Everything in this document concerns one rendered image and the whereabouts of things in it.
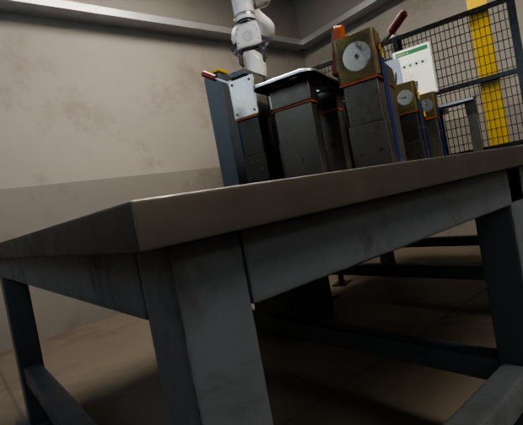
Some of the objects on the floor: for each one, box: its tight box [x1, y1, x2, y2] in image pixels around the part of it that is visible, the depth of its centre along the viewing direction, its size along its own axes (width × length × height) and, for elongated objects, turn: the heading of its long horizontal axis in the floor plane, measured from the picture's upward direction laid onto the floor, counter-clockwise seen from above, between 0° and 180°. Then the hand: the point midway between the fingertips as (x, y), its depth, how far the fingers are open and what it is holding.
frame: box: [0, 160, 523, 425], centre depth 173 cm, size 256×161×66 cm, turn 31°
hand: (253, 61), depth 162 cm, fingers open, 8 cm apart
